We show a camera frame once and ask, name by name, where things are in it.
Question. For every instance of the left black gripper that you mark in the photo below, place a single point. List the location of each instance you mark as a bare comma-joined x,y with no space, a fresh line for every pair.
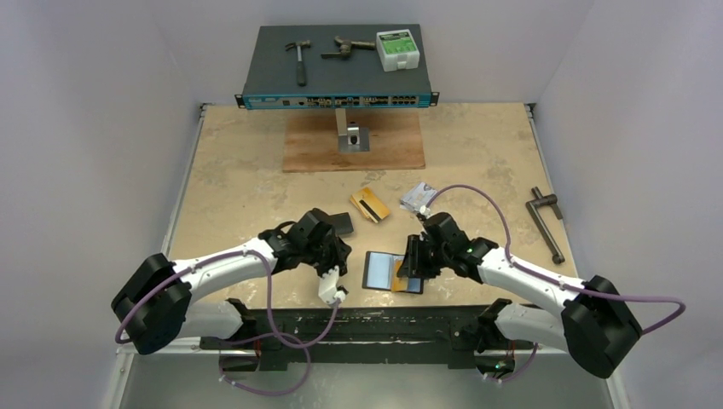
340,252

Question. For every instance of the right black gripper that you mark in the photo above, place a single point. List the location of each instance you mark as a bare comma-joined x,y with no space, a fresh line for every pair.
413,256

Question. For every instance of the single gold VIP card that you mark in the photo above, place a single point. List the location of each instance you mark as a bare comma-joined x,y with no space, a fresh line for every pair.
403,284

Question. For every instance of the black card holder wallet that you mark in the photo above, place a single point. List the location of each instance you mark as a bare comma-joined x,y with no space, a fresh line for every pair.
376,272

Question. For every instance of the black VIP card stack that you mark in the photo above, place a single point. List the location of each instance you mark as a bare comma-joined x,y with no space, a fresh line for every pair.
342,224

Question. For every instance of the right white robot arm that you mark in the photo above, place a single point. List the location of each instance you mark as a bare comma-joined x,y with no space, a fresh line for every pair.
586,319

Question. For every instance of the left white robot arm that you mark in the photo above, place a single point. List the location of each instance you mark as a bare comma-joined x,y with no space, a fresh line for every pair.
162,301

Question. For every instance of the gold VIP card stack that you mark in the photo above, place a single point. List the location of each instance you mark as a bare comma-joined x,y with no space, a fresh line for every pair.
367,202

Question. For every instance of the silver card stack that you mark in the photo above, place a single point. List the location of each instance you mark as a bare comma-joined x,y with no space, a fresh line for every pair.
418,197

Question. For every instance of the wooden board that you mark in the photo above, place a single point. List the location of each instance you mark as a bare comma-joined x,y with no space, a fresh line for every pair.
395,142

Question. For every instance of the small hammer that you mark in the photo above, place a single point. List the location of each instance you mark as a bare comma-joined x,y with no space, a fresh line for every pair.
299,47

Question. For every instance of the rusty pliers tool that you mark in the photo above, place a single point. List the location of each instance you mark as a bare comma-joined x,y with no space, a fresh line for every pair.
346,48

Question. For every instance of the white green plastic box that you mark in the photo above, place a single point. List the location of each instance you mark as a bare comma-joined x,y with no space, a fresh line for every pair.
397,50

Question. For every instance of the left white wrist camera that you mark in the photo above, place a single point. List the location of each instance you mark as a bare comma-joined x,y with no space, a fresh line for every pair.
329,290

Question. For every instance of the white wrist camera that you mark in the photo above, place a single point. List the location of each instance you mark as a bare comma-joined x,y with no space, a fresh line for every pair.
329,290
424,213

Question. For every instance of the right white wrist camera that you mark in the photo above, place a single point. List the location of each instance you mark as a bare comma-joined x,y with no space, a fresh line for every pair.
424,213

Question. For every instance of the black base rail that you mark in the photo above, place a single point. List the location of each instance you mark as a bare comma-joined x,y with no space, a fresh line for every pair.
457,337

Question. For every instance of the metal stand bracket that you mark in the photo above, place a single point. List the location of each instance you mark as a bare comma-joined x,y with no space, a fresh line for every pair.
352,138

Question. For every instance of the blue network switch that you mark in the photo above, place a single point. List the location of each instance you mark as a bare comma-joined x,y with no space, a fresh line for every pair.
358,82

